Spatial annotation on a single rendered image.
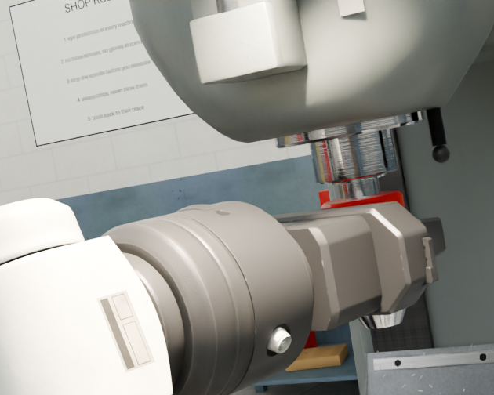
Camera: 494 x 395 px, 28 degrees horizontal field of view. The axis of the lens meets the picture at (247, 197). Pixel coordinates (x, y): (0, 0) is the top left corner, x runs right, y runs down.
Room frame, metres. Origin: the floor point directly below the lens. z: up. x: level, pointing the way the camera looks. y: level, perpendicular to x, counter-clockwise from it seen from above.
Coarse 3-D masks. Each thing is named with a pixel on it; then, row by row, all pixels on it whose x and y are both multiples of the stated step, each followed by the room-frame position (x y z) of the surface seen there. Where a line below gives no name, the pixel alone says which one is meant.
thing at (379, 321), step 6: (396, 312) 0.55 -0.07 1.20; (402, 312) 0.55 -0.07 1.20; (360, 318) 0.55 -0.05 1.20; (366, 318) 0.55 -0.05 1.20; (372, 318) 0.55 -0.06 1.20; (378, 318) 0.55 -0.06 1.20; (384, 318) 0.55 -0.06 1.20; (390, 318) 0.55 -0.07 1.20; (396, 318) 0.55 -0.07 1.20; (402, 318) 0.56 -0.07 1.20; (366, 324) 0.55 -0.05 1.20; (372, 324) 0.55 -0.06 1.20; (378, 324) 0.55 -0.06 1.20; (384, 324) 0.55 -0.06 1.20; (390, 324) 0.55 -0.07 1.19
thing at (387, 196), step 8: (384, 192) 0.56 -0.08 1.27; (392, 192) 0.55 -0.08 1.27; (400, 192) 0.55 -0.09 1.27; (336, 200) 0.57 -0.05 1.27; (352, 200) 0.55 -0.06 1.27; (360, 200) 0.54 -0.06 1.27; (368, 200) 0.54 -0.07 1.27; (376, 200) 0.54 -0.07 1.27; (384, 200) 0.54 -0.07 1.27; (392, 200) 0.54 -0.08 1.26; (400, 200) 0.55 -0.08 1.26; (328, 208) 0.55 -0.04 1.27
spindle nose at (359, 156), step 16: (320, 144) 0.55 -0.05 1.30; (336, 144) 0.54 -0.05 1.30; (352, 144) 0.54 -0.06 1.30; (368, 144) 0.54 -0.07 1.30; (384, 144) 0.54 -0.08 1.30; (320, 160) 0.55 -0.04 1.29; (336, 160) 0.54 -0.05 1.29; (352, 160) 0.54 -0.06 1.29; (368, 160) 0.54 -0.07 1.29; (384, 160) 0.54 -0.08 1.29; (320, 176) 0.55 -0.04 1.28; (336, 176) 0.54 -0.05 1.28; (352, 176) 0.54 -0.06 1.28; (368, 176) 0.54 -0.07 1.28
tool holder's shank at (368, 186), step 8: (376, 176) 0.55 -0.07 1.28; (336, 184) 0.55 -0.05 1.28; (344, 184) 0.55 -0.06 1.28; (352, 184) 0.55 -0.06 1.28; (360, 184) 0.55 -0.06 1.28; (368, 184) 0.55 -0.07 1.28; (376, 184) 0.55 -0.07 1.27; (344, 192) 0.55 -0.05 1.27; (352, 192) 0.55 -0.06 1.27; (360, 192) 0.55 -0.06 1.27; (368, 192) 0.55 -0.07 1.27; (376, 192) 0.55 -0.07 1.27; (344, 200) 0.56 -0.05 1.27
